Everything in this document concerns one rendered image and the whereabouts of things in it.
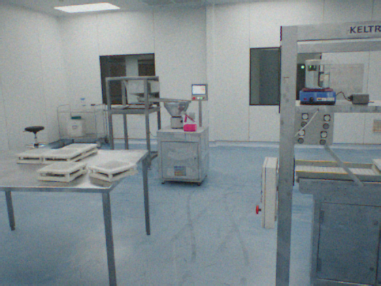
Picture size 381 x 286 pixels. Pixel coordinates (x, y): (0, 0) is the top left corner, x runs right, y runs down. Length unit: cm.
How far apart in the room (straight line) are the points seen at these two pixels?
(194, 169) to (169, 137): 55
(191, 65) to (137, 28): 144
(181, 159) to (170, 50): 341
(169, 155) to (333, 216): 287
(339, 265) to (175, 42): 597
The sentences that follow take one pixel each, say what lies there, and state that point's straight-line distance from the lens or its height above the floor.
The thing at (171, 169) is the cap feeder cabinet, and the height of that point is 23.
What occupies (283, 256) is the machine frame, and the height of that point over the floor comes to 72.
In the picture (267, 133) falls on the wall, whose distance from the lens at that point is 734.
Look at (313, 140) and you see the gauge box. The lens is 214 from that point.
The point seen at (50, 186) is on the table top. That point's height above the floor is 83.
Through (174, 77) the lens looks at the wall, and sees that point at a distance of 755.
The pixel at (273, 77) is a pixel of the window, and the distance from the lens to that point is 724.
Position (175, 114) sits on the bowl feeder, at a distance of 487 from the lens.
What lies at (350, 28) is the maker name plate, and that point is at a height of 167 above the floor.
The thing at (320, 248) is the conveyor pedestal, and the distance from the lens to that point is 246.
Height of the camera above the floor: 151
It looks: 11 degrees down
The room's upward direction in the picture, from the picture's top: 1 degrees counter-clockwise
